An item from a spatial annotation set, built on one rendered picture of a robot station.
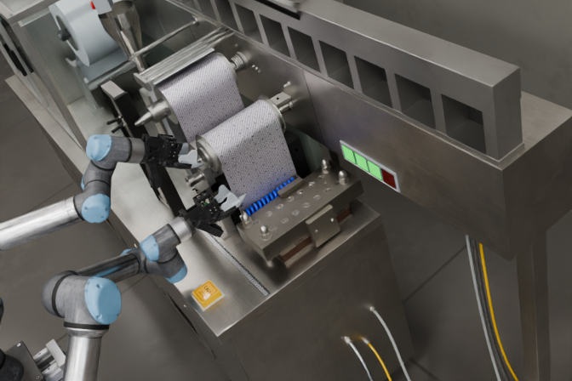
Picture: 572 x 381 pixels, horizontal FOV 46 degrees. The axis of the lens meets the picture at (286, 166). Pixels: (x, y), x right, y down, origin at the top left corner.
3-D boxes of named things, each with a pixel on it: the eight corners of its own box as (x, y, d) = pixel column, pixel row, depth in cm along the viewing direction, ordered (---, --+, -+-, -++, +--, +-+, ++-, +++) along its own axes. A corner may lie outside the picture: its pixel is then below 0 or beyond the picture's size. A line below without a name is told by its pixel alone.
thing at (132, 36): (155, 141, 291) (99, 26, 256) (182, 125, 295) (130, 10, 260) (169, 154, 280) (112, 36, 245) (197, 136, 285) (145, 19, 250)
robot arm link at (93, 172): (77, 201, 192) (89, 172, 187) (79, 178, 200) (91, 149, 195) (104, 207, 195) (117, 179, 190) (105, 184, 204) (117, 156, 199)
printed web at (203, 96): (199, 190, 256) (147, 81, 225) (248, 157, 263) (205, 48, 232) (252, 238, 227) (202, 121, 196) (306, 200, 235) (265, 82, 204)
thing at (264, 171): (241, 213, 221) (223, 172, 209) (296, 175, 228) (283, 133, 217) (242, 214, 220) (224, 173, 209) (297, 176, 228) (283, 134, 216)
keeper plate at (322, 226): (313, 245, 217) (305, 221, 210) (336, 227, 220) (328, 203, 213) (317, 248, 215) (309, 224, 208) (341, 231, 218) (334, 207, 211)
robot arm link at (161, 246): (145, 257, 210) (134, 238, 205) (174, 237, 214) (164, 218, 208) (155, 270, 204) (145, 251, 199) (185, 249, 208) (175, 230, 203)
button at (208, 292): (194, 296, 215) (191, 292, 213) (212, 283, 217) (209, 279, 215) (204, 309, 209) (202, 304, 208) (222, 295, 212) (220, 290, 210)
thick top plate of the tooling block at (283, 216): (241, 237, 219) (235, 224, 216) (334, 173, 232) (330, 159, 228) (267, 262, 208) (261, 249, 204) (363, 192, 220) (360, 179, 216)
